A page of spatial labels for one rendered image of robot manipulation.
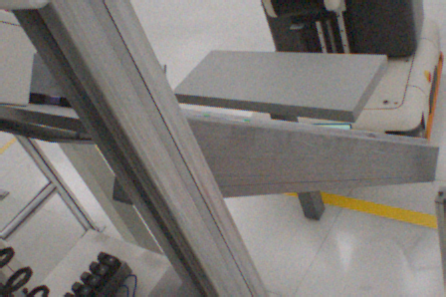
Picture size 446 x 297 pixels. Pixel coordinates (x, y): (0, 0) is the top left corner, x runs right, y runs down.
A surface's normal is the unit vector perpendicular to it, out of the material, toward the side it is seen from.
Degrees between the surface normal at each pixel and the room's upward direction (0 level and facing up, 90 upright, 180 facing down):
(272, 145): 90
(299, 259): 0
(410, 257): 0
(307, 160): 90
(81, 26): 90
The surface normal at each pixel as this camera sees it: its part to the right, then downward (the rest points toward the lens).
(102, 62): 0.79, 0.14
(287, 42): -0.37, 0.67
